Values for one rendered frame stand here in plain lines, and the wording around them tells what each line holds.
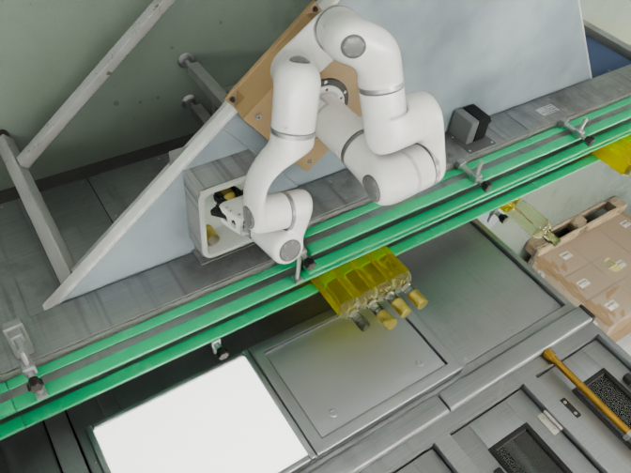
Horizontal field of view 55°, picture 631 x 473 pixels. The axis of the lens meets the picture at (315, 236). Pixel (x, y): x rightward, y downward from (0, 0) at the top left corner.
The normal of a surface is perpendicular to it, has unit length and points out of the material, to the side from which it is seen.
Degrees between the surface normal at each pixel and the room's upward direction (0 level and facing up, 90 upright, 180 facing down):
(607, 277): 90
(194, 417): 90
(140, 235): 0
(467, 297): 91
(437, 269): 89
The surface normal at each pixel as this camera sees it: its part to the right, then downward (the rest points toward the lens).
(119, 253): 0.54, 0.64
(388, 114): 0.11, 0.51
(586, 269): 0.00, -0.77
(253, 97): -0.47, -0.31
